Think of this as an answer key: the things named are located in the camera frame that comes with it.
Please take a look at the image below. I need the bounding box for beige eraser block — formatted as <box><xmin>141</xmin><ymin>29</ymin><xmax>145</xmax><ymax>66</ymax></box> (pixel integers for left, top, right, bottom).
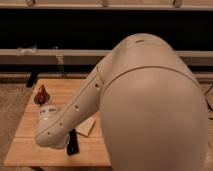
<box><xmin>76</xmin><ymin>118</ymin><xmax>95</xmax><ymax>136</ymax></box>

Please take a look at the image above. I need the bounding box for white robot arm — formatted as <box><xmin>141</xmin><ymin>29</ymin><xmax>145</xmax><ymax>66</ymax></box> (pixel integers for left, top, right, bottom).
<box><xmin>35</xmin><ymin>33</ymin><xmax>208</xmax><ymax>171</ymax></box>

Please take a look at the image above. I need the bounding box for wooden table board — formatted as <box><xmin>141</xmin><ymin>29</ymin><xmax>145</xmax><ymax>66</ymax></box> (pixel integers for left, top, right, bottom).
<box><xmin>4</xmin><ymin>79</ymin><xmax>111</xmax><ymax>167</ymax></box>

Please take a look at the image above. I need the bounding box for red cone toy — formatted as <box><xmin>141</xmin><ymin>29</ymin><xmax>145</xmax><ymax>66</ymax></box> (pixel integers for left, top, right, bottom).
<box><xmin>34</xmin><ymin>85</ymin><xmax>50</xmax><ymax>105</ymax></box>

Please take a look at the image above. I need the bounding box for grey metal rail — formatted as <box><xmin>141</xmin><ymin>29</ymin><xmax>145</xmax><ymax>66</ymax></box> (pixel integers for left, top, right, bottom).
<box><xmin>0</xmin><ymin>49</ymin><xmax>213</xmax><ymax>66</ymax></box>

